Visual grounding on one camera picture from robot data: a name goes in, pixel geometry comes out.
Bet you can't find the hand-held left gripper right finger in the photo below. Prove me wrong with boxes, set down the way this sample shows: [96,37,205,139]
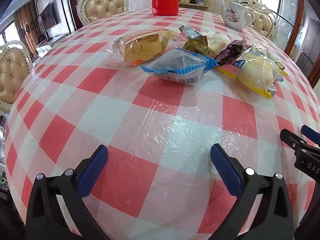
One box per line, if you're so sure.
[210,144,295,240]

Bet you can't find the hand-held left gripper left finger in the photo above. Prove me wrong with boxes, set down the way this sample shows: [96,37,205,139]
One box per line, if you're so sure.
[26,144,110,240]

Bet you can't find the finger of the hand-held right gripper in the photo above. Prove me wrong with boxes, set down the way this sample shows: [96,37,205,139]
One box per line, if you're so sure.
[279,128,309,155]
[301,124,320,145]

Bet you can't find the yellow-edged bun packet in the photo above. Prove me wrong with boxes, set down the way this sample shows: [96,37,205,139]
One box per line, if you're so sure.
[217,50,288,99]

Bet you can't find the green white snack packet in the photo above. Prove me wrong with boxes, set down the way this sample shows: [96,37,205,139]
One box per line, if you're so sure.
[252,45,285,70]

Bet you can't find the blue white snack packet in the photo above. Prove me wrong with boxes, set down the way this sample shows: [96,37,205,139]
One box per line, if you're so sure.
[140,47,218,85]

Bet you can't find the clear cream pastry packet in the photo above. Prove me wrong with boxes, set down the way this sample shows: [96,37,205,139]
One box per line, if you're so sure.
[200,31,232,57]

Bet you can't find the silver green snack packet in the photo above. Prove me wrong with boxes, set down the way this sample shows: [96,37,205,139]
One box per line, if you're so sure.
[179,25,209,55]

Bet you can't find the clear orange-striped cake packet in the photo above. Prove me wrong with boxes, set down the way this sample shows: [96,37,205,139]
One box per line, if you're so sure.
[107,28,178,67]

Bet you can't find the red white checked tablecloth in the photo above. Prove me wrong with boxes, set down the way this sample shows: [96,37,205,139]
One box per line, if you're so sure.
[4,7,318,240]

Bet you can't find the grey refrigerator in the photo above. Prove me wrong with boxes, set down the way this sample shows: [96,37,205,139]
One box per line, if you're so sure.
[299,17,320,70]

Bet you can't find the white carved furniture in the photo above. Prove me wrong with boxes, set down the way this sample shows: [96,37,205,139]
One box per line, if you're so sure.
[0,112,10,198]

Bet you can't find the purple snack packet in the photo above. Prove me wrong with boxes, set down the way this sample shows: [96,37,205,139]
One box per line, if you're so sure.
[214,39,252,67]

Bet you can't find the cream tufted dining chair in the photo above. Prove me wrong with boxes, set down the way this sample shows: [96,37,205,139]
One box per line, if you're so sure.
[0,40,33,112]
[236,0,279,42]
[77,0,129,27]

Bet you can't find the wood framed glass door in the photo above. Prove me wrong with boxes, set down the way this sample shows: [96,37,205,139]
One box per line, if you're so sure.
[246,0,304,63]

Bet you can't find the white television cabinet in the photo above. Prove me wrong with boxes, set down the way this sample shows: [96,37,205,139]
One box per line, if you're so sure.
[35,36,68,60]

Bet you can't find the white floral teapot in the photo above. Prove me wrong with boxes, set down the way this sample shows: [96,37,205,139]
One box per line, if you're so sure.
[220,0,256,31]

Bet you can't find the brown curtain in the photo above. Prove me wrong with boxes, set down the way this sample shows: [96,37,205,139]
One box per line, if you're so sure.
[14,0,38,58]

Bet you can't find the wall television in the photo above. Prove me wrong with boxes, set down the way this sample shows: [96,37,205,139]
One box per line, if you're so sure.
[37,2,57,33]

